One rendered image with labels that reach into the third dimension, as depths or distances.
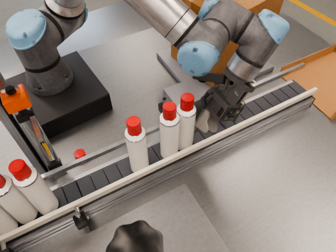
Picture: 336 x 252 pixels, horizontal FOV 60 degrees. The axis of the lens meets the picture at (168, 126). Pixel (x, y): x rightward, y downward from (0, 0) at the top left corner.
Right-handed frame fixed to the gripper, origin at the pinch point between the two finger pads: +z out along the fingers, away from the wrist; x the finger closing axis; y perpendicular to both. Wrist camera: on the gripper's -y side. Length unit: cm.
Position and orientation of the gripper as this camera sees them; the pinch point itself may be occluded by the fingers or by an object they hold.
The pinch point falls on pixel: (194, 127)
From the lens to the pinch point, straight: 83.9
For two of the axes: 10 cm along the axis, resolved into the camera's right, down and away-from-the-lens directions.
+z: -4.4, 7.3, 5.3
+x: 7.6, -0.2, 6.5
